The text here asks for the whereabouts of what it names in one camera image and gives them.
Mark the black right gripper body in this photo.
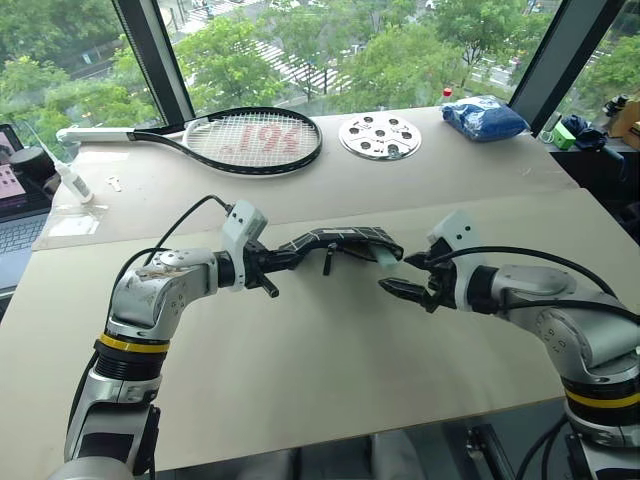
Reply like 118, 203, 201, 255
421, 239, 459, 314

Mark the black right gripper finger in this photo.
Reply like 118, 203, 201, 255
403, 249, 437, 271
377, 277, 427, 303

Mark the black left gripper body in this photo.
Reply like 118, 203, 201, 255
243, 240, 282, 302

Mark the green highlighter pen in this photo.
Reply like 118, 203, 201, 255
374, 249, 402, 274

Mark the round metal plate with holes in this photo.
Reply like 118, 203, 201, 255
338, 111, 423, 162

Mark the blue plastic bag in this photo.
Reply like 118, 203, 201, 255
440, 96, 532, 143

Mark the black and white tennis racket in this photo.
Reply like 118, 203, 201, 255
55, 106, 323, 178

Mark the clear plastic sleeve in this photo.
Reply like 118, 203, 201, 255
47, 203, 109, 239

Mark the small green box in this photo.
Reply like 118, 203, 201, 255
551, 122, 577, 151

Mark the white nozzle glue bottle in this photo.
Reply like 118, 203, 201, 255
34, 130, 96, 205

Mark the dark blue cloth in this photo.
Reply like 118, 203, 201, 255
561, 114, 627, 152

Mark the grey laptop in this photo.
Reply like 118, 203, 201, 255
0, 124, 54, 296

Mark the black device on side table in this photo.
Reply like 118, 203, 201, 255
601, 93, 631, 119

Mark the brown cardboard box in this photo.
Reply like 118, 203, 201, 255
610, 98, 640, 142

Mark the black round container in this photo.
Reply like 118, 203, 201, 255
8, 145, 57, 197

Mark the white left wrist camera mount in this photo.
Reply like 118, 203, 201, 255
219, 199, 269, 292

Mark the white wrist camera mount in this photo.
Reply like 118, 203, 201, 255
219, 199, 269, 292
425, 209, 484, 257

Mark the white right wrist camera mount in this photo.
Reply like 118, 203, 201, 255
425, 209, 484, 257

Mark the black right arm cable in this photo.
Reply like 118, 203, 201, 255
432, 245, 640, 326

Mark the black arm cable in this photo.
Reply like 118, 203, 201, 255
432, 245, 640, 326
106, 194, 236, 321

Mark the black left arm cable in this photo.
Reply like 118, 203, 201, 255
106, 194, 236, 321

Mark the black frame under table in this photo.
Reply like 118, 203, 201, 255
464, 423, 517, 480

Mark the dark window frame pillar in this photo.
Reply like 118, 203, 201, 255
508, 0, 627, 135
110, 0, 197, 127

